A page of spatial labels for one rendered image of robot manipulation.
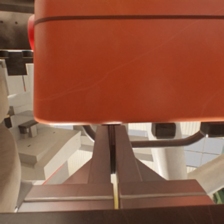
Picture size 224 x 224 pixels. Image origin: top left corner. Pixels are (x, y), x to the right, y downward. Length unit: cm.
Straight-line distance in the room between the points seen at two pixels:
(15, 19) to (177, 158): 113
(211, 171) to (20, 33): 128
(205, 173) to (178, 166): 39
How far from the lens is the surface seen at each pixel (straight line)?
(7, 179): 137
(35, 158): 301
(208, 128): 19
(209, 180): 85
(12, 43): 120
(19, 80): 441
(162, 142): 24
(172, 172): 47
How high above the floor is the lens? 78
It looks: 16 degrees up
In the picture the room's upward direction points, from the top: 179 degrees clockwise
